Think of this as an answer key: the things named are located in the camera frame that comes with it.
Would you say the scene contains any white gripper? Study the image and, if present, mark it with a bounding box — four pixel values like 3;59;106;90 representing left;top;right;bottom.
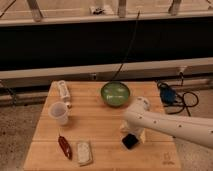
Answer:
120;121;146;143

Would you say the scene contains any black eraser block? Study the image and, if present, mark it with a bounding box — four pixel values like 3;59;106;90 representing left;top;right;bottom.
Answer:
122;134;139;149

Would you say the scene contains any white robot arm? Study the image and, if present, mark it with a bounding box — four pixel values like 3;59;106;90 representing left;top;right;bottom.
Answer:
123;97;213;149

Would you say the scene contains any green ceramic bowl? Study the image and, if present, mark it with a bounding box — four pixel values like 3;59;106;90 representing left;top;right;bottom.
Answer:
100;82;130;107

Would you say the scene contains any white ceramic cup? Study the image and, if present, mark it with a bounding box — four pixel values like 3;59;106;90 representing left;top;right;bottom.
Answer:
48;102;68;125

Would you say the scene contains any white rectangular packet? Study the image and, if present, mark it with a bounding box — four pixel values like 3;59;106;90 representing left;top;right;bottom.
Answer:
77;141;93;166

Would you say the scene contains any wooden table board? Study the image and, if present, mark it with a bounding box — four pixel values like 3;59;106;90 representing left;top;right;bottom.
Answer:
24;81;181;171

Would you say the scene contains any white tube bottle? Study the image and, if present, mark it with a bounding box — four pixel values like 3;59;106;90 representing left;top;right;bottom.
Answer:
57;80;71;108

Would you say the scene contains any blue device with cables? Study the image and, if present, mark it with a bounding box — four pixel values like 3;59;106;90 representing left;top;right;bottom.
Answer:
157;81;199;117

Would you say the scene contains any black hanging cable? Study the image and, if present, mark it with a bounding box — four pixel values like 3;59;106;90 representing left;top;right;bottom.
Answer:
109;9;141;83

